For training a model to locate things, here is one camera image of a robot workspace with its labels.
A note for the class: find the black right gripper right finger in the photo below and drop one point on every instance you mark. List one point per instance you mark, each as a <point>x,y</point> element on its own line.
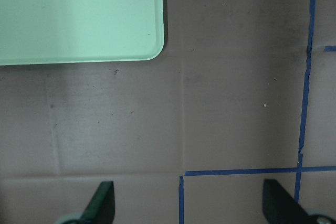
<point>280,207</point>

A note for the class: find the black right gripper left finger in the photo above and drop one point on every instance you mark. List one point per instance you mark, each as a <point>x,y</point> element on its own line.
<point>101,208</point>

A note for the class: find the light green plastic tray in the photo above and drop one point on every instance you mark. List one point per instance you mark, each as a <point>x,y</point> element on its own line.
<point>70,31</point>

